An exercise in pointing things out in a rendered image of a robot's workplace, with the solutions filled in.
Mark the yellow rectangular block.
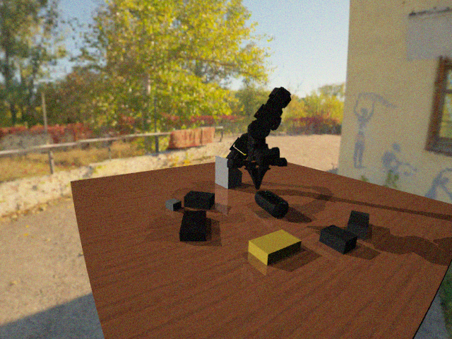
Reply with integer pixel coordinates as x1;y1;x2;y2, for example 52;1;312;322
248;230;302;266

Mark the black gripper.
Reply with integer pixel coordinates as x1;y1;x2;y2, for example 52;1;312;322
227;141;287;190

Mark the dark grey switch panel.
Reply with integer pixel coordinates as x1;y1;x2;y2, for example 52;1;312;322
255;191;289;218

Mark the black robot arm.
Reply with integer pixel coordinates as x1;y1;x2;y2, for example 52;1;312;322
226;86;291;165

